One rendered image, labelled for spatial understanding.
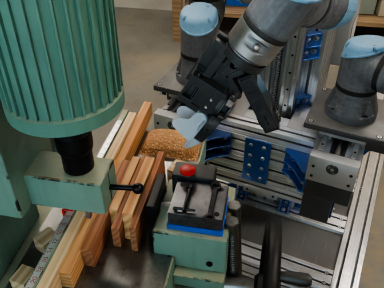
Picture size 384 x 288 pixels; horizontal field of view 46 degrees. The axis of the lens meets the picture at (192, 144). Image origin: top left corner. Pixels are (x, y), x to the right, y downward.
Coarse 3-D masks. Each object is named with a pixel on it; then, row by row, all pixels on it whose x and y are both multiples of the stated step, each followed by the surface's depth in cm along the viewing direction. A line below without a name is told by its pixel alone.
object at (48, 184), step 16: (48, 160) 78; (96, 160) 78; (112, 160) 78; (32, 176) 75; (48, 176) 75; (64, 176) 75; (80, 176) 75; (96, 176) 75; (112, 176) 79; (32, 192) 77; (48, 192) 77; (64, 192) 76; (80, 192) 75; (96, 192) 74; (112, 192) 80; (64, 208) 78; (80, 208) 78; (96, 208) 77
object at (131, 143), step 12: (144, 108) 114; (144, 120) 111; (132, 132) 106; (144, 132) 113; (132, 144) 103; (120, 156) 99; (132, 156) 104; (84, 228) 83; (84, 240) 81; (72, 252) 79; (72, 264) 77; (84, 264) 81; (60, 276) 76; (72, 276) 76
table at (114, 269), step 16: (112, 240) 86; (128, 240) 86; (144, 240) 86; (112, 256) 83; (128, 256) 83; (144, 256) 83; (160, 256) 83; (96, 272) 80; (112, 272) 80; (128, 272) 80; (144, 272) 80; (160, 272) 80; (176, 272) 84; (192, 272) 84; (208, 272) 84
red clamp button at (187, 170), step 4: (188, 164) 84; (180, 168) 84; (184, 168) 83; (188, 168) 83; (192, 168) 84; (180, 172) 83; (184, 172) 83; (188, 172) 83; (192, 172) 83; (188, 176) 83
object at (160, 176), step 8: (160, 176) 86; (160, 184) 84; (152, 192) 83; (160, 192) 84; (152, 200) 81; (160, 200) 84; (152, 208) 80; (152, 216) 81; (152, 224) 83; (152, 232) 84
